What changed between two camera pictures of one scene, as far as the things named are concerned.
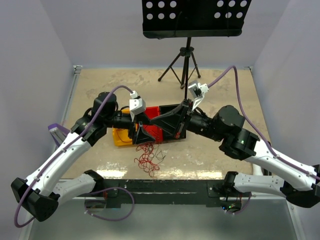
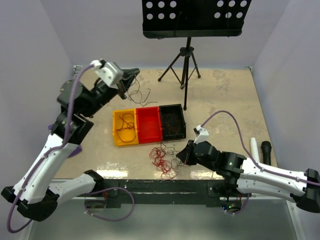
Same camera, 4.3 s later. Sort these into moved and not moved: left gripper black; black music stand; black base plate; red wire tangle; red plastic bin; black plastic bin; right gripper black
Moved: right gripper black; red wire tangle; left gripper black
Not moved: black base plate; black music stand; red plastic bin; black plastic bin
